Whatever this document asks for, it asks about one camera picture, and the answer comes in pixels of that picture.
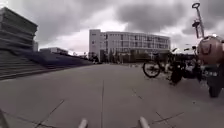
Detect grey tiered building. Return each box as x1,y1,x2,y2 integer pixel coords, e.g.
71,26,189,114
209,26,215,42
0,6,39,53

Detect grey concrete slab pavement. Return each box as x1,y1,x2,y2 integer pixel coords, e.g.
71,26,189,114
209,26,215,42
0,63,224,128

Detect large white multi-storey building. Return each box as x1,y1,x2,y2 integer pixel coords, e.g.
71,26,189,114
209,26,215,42
88,28,172,64

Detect blue sloping wall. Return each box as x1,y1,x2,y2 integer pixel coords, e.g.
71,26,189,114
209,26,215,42
23,50,96,70

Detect street lamp pole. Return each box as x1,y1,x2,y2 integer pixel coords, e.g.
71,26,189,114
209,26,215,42
191,2,206,40

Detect robot's own part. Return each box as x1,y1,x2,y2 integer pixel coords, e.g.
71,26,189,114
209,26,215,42
139,116,151,128
77,118,89,128

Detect wide concrete stairs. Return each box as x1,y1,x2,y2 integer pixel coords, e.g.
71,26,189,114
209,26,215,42
0,49,51,81

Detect bicycle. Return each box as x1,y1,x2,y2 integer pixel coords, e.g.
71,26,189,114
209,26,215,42
142,52,172,79

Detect row of parked scooters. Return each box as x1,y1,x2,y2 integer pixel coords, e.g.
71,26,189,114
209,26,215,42
166,33,224,99

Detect low grey building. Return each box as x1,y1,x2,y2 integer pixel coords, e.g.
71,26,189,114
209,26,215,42
38,46,70,56

